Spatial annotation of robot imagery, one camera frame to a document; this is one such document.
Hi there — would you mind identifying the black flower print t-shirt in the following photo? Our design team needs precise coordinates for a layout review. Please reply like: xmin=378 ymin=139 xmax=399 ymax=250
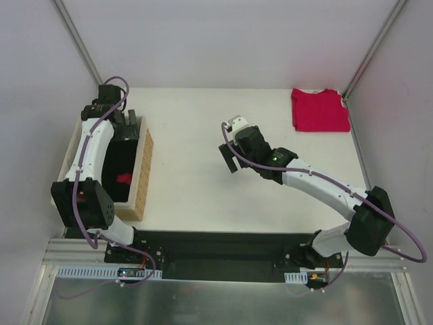
xmin=101 ymin=140 xmax=138 ymax=202

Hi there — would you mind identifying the wicker laundry basket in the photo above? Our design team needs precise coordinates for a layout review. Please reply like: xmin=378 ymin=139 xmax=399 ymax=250
xmin=51 ymin=115 xmax=155 ymax=222

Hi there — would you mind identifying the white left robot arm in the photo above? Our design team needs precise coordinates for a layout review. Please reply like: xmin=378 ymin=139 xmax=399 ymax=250
xmin=51 ymin=83 xmax=143 ymax=263

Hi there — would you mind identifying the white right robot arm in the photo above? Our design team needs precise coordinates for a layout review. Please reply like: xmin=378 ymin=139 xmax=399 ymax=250
xmin=219 ymin=116 xmax=394 ymax=268

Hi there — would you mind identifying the red t-shirt in basket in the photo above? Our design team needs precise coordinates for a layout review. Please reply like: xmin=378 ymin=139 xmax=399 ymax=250
xmin=116 ymin=173 xmax=133 ymax=186

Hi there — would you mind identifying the folded red t-shirt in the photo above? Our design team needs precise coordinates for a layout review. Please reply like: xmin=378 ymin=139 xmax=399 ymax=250
xmin=291 ymin=89 xmax=350 ymax=133

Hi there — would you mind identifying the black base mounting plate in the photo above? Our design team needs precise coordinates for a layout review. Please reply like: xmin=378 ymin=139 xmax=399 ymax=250
xmin=104 ymin=228 xmax=343 ymax=281

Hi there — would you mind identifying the left aluminium frame post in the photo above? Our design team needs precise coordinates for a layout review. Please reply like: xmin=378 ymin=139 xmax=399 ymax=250
xmin=50 ymin=0 xmax=104 ymax=87

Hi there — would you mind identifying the aluminium frame post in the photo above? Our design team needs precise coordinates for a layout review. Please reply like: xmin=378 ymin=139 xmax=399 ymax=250
xmin=50 ymin=0 xmax=104 ymax=87
xmin=342 ymin=0 xmax=409 ymax=103

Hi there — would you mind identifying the aluminium front rail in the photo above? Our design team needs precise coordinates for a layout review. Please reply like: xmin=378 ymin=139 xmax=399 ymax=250
xmin=42 ymin=238 xmax=410 ymax=273

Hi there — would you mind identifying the right white cable duct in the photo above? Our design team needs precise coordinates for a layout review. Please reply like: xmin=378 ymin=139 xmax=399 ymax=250
xmin=283 ymin=272 xmax=329 ymax=284

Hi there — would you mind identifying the white cable duct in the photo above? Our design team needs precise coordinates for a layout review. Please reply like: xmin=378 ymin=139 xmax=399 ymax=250
xmin=283 ymin=272 xmax=329 ymax=284
xmin=58 ymin=265 xmax=162 ymax=281

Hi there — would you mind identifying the left white cable duct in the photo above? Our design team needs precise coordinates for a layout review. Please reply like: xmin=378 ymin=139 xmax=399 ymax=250
xmin=58 ymin=265 xmax=162 ymax=281

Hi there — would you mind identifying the right aluminium frame post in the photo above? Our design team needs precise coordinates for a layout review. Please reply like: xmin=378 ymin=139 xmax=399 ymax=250
xmin=342 ymin=0 xmax=409 ymax=103

